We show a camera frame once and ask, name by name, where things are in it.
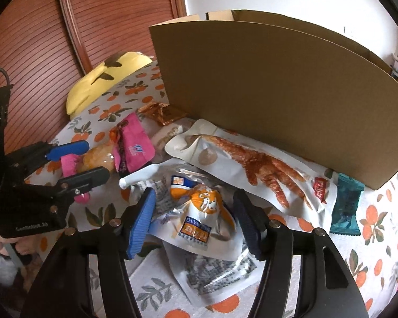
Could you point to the white wall socket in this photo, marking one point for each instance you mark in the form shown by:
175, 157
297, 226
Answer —
346, 29

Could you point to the brown cardboard box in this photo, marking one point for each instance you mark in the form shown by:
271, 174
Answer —
268, 89

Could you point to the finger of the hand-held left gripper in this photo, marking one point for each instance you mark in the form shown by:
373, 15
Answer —
69, 148
86, 179

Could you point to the white chicken feet snack packet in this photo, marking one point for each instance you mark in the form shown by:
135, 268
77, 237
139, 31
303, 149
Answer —
252, 165

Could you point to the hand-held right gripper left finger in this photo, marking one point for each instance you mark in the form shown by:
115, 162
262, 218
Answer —
142, 223

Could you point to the teal snack packet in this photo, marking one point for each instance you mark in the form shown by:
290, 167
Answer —
346, 205

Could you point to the shiny bronze snack wrapper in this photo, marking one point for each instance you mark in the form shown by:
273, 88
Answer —
162, 112

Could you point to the person's left forearm grey sleeve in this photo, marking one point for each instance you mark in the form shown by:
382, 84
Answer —
0, 268

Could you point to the beige snack packet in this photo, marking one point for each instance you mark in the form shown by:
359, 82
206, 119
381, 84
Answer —
167, 135

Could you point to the orange fruit print bedsheet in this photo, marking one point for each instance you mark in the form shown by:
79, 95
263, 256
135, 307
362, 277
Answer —
378, 238

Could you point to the pink snack packet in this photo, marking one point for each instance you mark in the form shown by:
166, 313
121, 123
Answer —
136, 145

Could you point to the orange and white snack packet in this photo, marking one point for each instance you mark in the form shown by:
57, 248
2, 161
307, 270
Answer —
199, 218

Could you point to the dark red twisted snack wrapper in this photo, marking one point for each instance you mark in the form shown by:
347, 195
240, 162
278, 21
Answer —
116, 145

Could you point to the small pink candy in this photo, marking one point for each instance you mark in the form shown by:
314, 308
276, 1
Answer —
69, 165

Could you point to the white text-printed snack packet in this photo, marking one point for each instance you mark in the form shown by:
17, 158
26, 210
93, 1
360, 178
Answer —
215, 278

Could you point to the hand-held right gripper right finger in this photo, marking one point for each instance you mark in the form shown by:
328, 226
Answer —
249, 227

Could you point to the clear wrapped yellow bun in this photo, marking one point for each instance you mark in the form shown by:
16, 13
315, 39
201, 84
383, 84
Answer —
97, 157

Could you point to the red-brown wooden wardrobe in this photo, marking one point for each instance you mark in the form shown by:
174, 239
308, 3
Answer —
102, 16

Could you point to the yellow plush pillow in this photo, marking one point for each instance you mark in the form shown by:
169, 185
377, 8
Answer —
96, 82

